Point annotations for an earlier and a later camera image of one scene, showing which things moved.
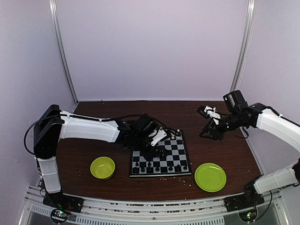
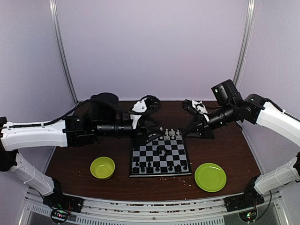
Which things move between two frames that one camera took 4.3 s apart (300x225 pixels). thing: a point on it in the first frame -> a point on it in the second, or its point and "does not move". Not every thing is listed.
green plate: x=210 y=177 does not move
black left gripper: x=151 y=154 -> x=143 y=131
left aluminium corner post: x=52 y=7 does not move
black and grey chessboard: x=176 y=162 does not move
